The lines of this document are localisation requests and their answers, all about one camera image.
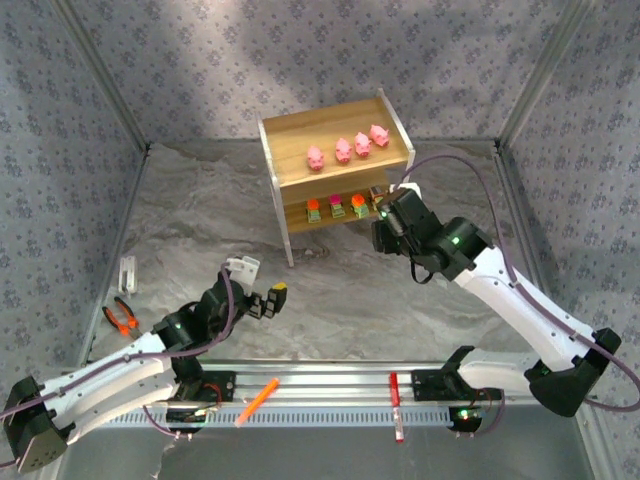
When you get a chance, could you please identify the white plastic clip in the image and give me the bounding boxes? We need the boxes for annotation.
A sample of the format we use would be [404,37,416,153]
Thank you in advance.
[118,255,139,296]

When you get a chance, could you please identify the orange marker pen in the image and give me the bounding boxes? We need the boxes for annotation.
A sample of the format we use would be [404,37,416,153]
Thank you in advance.
[233,377,281,429]

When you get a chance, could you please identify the black controller board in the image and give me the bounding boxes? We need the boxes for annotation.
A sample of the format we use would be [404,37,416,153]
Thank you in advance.
[165,407,209,435]
[447,405,485,435]

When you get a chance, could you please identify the red white marker pen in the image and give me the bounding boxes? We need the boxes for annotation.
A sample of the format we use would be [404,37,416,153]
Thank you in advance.
[388,372,405,444]

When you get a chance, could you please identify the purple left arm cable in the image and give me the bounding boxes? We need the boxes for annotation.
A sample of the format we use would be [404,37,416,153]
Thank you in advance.
[0,264,239,469]

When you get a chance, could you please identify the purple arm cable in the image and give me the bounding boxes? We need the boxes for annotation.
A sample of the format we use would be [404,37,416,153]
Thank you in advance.
[0,264,239,469]
[398,153,640,414]

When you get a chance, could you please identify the orange-handled pliers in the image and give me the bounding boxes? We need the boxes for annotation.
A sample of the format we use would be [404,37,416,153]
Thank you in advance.
[101,295,140,341]

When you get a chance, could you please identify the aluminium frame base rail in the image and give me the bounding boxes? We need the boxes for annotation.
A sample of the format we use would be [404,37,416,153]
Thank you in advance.
[49,144,152,480]
[492,139,619,480]

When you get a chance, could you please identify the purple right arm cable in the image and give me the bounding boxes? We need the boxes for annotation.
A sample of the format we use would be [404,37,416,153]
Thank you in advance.
[398,153,640,414]

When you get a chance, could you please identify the aluminium extrusion rail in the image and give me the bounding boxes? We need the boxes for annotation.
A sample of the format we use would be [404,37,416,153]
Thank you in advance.
[164,358,546,407]

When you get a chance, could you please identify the wooden two-tier shelf white frame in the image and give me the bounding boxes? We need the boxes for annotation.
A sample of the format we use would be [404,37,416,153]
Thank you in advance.
[256,88,416,269]

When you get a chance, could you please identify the short purple base cable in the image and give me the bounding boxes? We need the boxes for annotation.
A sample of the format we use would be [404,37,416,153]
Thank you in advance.
[142,402,181,441]
[457,384,507,440]

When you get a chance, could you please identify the grey slotted cable duct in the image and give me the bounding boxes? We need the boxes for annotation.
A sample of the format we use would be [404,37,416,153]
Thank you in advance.
[107,407,454,431]

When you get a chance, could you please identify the aluminium frame post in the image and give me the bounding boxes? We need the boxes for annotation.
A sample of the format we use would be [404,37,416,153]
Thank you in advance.
[48,0,152,154]
[497,0,599,151]

